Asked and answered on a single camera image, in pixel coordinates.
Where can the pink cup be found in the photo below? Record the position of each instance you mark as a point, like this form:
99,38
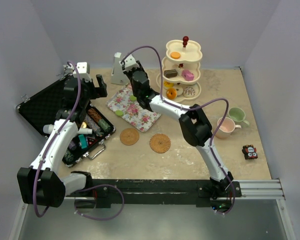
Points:
227,127

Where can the white small bottle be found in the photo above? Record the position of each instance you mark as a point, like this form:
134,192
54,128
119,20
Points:
85,131

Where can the woven coaster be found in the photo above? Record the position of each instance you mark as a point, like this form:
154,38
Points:
160,143
129,136

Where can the left woven coaster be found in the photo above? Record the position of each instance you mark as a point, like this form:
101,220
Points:
129,136

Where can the sprinkled white donut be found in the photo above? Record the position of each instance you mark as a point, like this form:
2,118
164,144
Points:
189,92

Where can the pink cake slice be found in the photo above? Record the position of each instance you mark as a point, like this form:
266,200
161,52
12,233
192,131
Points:
187,75

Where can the grey metronome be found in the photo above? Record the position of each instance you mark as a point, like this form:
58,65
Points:
117,75

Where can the red black toy car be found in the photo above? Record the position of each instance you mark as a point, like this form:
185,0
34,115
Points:
250,152

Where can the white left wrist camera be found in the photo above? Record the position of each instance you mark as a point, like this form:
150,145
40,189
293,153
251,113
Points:
83,69

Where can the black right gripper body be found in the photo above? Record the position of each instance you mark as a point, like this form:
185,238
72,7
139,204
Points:
130,75

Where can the orange poker chip stack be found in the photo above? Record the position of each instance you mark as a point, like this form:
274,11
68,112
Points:
94,115

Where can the green poker chip stack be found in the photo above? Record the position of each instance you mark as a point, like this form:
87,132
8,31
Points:
104,125

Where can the cream cake slice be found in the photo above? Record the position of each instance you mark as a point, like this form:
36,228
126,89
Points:
179,69

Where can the green macaron centre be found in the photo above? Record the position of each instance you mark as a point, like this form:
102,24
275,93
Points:
132,98

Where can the cream three-tier dessert stand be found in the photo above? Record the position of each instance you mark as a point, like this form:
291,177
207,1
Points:
179,80

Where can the orange macaron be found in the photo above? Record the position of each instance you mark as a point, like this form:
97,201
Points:
175,55

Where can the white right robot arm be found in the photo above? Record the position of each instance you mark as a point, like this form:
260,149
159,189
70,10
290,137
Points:
195,126

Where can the floral serving tray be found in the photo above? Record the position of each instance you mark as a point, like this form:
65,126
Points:
133,113

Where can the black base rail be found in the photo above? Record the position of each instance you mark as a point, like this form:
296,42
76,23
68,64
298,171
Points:
198,192

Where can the chocolate striped cake bar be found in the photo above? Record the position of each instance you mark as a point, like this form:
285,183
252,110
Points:
171,73

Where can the green macaron left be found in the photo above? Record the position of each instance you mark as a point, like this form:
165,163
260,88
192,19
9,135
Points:
119,113

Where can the cream plain donut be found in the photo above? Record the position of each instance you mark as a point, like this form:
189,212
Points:
179,90

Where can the green macaron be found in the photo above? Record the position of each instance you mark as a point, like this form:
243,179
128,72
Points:
119,113
132,98

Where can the yellow glazed donut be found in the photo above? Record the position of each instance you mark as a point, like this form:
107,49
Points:
167,84

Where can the black open case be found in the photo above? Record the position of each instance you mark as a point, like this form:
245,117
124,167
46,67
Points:
45,107

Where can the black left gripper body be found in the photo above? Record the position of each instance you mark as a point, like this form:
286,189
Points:
89,88

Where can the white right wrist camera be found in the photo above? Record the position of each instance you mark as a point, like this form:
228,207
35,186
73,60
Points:
129,63

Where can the green cup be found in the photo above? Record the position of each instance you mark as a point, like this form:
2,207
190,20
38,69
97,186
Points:
238,116

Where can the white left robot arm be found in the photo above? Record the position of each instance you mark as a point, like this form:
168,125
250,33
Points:
39,183

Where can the right woven coaster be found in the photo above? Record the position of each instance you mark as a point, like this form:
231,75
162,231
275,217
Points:
160,143

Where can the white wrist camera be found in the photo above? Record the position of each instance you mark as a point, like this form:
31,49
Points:
83,69
129,63

